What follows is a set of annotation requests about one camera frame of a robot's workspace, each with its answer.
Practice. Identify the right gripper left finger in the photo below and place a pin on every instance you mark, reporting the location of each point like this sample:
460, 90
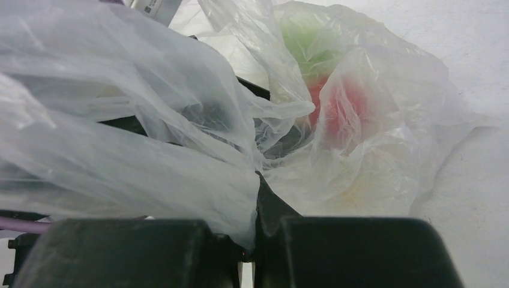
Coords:
130, 253

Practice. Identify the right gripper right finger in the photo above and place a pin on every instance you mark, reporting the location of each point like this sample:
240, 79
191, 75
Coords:
297, 251

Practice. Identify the clear plastic bag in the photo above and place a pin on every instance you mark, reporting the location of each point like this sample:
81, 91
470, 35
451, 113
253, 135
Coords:
107, 113

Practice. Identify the red fake fruit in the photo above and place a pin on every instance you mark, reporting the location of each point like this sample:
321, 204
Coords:
345, 96

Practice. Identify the green fake fruit in bag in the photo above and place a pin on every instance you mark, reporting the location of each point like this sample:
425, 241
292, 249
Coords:
314, 46

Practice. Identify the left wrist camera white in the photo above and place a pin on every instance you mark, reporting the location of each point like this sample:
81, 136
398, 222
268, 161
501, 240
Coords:
161, 11

